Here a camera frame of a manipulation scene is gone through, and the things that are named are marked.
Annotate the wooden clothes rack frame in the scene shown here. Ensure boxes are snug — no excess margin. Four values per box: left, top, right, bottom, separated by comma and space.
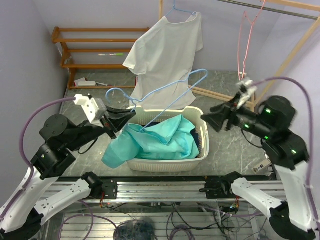
158, 0, 320, 111

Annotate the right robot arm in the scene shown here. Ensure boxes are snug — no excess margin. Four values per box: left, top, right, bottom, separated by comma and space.
200, 95, 320, 240

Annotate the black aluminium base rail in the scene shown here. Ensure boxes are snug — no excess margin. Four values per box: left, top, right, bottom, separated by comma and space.
49, 175, 251, 200

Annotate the white box on rack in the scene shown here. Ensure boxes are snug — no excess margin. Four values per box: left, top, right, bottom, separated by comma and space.
74, 77, 97, 87

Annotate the white t shirt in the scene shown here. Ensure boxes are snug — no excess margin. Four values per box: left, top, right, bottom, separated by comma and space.
123, 12, 203, 110

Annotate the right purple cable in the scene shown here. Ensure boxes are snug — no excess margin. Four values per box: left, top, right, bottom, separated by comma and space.
249, 76, 316, 226

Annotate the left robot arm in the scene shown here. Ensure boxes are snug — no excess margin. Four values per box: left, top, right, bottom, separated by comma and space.
0, 107, 136, 240

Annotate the purple cable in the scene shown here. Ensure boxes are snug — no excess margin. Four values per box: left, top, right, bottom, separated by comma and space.
249, 76, 316, 226
0, 97, 76, 221

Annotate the red white pen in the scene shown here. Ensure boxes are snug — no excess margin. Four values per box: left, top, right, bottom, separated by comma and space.
96, 82, 114, 88

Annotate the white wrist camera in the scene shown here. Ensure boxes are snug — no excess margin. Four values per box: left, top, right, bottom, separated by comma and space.
237, 76, 258, 109
73, 94, 107, 126

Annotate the wooden shoe rack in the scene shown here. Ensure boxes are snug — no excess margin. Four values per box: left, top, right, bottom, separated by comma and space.
51, 26, 150, 90

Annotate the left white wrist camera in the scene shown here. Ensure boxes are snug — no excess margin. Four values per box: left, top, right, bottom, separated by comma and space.
73, 94, 107, 126

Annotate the blue hanger under white shirt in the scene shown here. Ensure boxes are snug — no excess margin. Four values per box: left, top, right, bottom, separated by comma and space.
165, 0, 197, 17

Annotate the pink wire hanger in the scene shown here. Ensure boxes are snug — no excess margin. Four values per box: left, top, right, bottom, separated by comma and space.
236, 0, 267, 81

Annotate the blue hanger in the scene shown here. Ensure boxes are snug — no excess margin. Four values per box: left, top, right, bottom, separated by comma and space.
165, 0, 197, 17
105, 68, 208, 129

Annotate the green white marker pen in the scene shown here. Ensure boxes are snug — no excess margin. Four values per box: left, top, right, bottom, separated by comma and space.
98, 53, 124, 57

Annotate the teal t shirt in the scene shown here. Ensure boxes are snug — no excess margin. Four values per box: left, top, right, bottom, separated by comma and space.
102, 114, 200, 169

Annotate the navy blue t shirt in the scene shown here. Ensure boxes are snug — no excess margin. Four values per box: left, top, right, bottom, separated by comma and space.
188, 128, 200, 159

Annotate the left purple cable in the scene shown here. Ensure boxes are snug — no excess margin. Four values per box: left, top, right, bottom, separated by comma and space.
0, 97, 76, 221

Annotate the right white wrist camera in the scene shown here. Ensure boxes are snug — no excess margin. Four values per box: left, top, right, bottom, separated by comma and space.
237, 76, 258, 109

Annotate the cream plastic laundry basket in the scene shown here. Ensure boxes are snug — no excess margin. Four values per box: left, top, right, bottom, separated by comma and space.
126, 106, 210, 173

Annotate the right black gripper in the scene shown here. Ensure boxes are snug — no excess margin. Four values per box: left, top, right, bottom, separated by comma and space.
201, 91, 275, 140

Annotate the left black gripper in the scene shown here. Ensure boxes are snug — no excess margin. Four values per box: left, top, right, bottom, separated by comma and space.
66, 102, 137, 150

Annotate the metal hanging rod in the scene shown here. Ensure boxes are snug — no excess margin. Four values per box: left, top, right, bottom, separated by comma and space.
215, 0, 318, 21

